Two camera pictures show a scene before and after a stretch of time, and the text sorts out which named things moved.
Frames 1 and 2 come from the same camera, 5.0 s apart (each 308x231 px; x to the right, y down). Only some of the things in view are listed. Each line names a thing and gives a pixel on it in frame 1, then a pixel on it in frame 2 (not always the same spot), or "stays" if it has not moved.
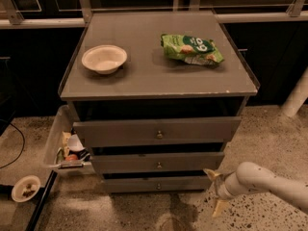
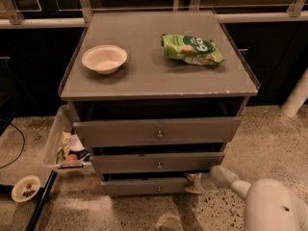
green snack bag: x=191 y=49 stays
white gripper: x=219 y=187 -> x=203 y=183
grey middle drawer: x=158 y=163 stays
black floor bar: x=40 y=200 stays
